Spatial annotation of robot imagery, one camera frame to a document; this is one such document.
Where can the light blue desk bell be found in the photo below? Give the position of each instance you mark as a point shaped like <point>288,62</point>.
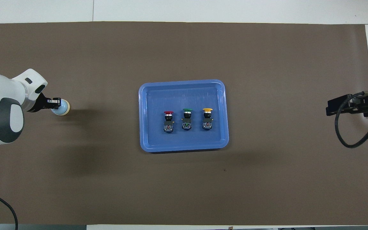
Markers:
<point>65,108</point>

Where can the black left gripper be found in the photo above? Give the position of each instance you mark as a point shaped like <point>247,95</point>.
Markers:
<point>38,103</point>

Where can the green push button switch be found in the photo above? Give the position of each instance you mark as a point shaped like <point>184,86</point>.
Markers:
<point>187,110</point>

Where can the yellow push button switch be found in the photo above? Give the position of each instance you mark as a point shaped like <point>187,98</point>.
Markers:
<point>207,110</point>

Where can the brown table mat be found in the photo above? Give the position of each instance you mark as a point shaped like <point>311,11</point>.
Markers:
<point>107,179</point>

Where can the blue plastic tray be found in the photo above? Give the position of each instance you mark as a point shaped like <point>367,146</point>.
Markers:
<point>155,127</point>

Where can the red push button switch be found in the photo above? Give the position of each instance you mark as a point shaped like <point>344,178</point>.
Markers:
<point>168,112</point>

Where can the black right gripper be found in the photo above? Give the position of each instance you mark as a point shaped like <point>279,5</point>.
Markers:
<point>367,100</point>

